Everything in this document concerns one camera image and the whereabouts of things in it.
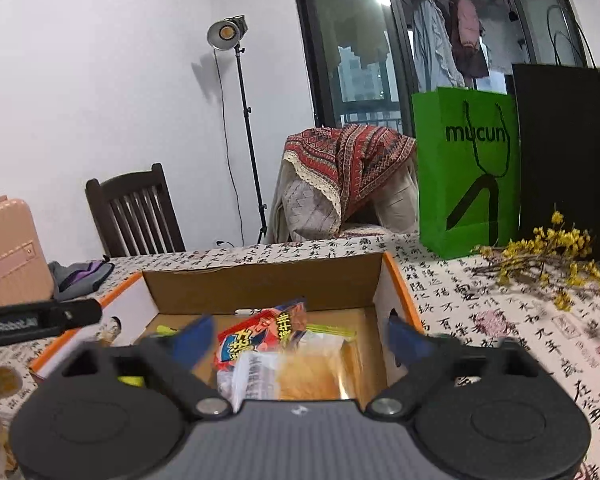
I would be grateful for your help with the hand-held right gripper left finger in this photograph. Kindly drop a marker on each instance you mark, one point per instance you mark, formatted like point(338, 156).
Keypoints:
point(195, 342)

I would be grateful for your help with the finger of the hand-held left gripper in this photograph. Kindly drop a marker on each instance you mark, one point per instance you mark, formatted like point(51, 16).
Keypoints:
point(75, 315)

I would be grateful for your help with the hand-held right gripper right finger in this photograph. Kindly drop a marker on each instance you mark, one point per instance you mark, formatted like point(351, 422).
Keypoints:
point(407, 342)

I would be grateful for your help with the large red snack bag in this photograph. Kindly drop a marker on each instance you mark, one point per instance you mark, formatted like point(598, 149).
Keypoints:
point(265, 330)

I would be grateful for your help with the orange cardboard box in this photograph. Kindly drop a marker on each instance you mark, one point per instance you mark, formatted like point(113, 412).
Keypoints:
point(260, 280)

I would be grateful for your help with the clear bag of bread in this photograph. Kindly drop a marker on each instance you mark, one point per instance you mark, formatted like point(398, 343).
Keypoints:
point(310, 370)

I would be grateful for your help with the person's left hand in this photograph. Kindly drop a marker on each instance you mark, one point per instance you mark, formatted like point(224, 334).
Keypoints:
point(2, 385)

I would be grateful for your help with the grey purple pouch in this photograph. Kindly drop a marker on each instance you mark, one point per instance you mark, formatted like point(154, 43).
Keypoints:
point(80, 277)

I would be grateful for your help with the small white packet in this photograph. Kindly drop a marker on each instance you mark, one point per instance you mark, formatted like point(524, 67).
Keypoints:
point(247, 312)

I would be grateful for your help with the pink hard suitcase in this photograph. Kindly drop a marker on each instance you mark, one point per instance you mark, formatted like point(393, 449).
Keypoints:
point(10, 255)

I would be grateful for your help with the calligraphy print tablecloth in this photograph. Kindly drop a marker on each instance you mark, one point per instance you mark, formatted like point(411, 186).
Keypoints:
point(480, 320)

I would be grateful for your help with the dark wooden chair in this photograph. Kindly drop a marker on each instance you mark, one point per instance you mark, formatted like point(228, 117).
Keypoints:
point(130, 210)

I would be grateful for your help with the green paper bag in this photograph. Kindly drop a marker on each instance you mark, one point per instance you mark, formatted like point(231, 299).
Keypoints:
point(460, 185)

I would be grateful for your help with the beige knitted garment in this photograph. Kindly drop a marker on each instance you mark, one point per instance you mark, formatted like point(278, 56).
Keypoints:
point(300, 205)

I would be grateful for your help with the yellow dried flower sprig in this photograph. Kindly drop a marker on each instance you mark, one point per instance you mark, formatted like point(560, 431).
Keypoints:
point(555, 245)

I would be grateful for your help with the red patterned cloth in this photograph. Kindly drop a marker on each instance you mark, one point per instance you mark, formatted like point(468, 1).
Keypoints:
point(360, 160)

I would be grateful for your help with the black paper bag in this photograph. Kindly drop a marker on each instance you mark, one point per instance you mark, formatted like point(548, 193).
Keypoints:
point(565, 160)

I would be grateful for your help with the light grey hanging garment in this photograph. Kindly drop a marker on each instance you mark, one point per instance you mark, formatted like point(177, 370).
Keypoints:
point(432, 50)

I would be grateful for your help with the white hanging garment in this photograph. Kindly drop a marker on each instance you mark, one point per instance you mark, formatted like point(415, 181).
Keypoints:
point(502, 52)

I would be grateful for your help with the studio light on stand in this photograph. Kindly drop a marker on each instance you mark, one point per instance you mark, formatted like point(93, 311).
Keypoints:
point(225, 32)

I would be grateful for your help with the maroon pink hanging garment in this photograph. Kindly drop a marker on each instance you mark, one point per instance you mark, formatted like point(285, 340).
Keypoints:
point(467, 30)

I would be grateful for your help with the black framed glass door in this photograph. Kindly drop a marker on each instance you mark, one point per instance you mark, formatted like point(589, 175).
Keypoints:
point(350, 20)

